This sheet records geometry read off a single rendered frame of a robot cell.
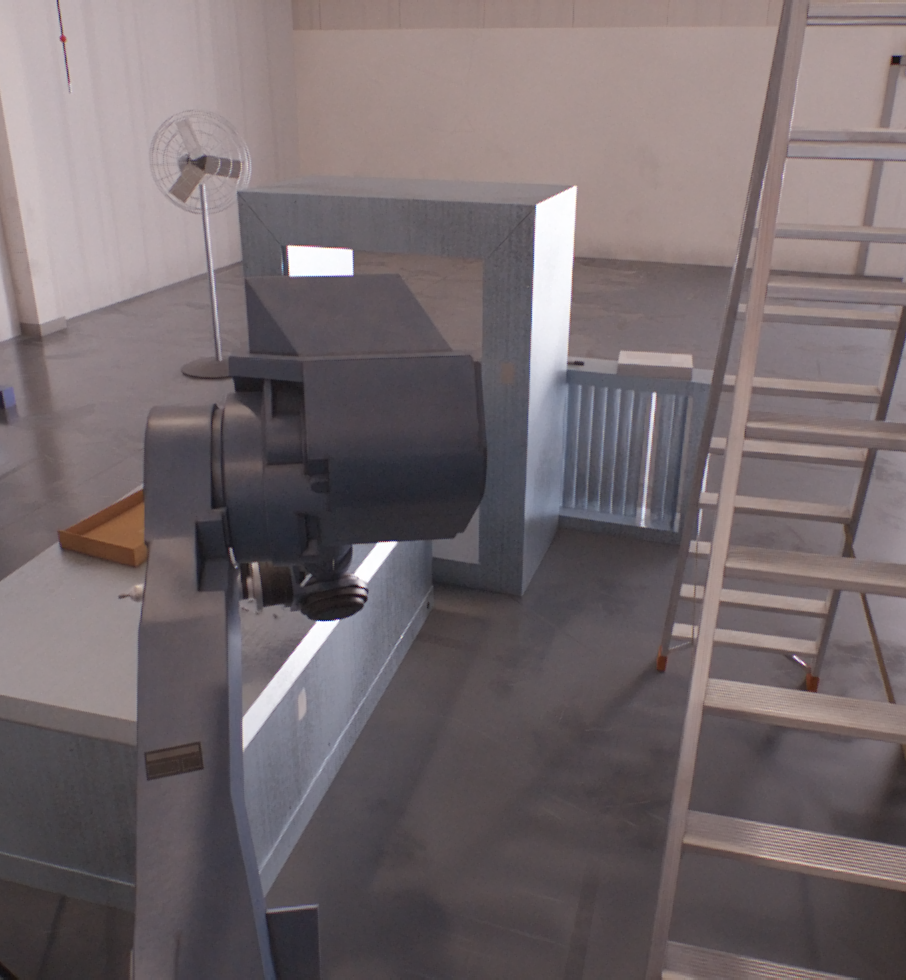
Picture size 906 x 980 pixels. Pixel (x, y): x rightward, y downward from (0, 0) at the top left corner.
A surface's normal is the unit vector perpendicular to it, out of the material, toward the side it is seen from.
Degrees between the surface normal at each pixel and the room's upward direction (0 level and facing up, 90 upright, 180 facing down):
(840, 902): 0
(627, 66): 90
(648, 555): 0
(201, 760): 47
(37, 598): 0
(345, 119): 90
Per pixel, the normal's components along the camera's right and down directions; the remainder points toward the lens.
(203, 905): 0.11, -0.33
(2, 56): 0.95, 0.14
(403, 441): 0.14, 0.07
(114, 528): 0.00, -0.91
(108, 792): -0.27, 0.39
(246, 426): 0.08, -0.55
